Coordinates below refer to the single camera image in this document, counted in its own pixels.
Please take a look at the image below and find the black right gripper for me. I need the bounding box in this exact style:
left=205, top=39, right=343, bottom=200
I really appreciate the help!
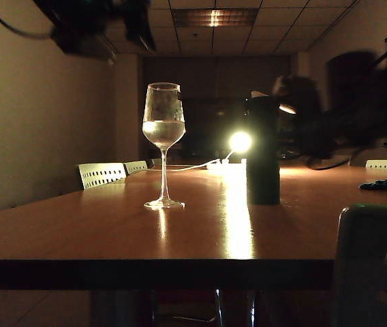
left=272, top=75, right=382, bottom=170

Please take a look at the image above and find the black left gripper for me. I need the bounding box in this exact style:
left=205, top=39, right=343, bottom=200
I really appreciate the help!
left=52, top=0, right=157, bottom=63

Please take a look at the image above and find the black thermos cup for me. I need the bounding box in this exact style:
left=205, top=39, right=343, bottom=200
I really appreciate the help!
left=245, top=90, right=298, bottom=206

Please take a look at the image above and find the clear stemmed wine glass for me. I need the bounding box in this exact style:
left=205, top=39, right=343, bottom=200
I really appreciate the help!
left=142, top=82, right=186, bottom=210

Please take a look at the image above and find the white power strip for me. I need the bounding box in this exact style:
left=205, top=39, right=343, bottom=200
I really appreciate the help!
left=206, top=159, right=247, bottom=170

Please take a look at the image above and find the large white perforated chair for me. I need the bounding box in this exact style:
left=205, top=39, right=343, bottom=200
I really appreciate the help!
left=76, top=162, right=128, bottom=191

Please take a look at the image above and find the grey plastic chair back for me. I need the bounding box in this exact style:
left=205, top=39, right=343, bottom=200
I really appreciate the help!
left=332, top=203, right=387, bottom=327

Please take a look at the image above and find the thin metal table leg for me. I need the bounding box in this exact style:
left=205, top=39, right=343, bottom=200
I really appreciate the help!
left=247, top=289, right=258, bottom=327
left=213, top=289, right=225, bottom=327

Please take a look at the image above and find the wide dark table leg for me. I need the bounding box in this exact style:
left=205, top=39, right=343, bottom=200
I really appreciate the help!
left=89, top=289, right=157, bottom=327

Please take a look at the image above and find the dark wall screen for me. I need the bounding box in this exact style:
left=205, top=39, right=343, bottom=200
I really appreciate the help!
left=181, top=97, right=249, bottom=164

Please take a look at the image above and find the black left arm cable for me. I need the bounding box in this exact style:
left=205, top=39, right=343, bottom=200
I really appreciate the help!
left=0, top=0, right=57, bottom=39

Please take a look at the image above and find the white power cable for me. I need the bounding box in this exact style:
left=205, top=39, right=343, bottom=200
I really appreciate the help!
left=166, top=158, right=222, bottom=172

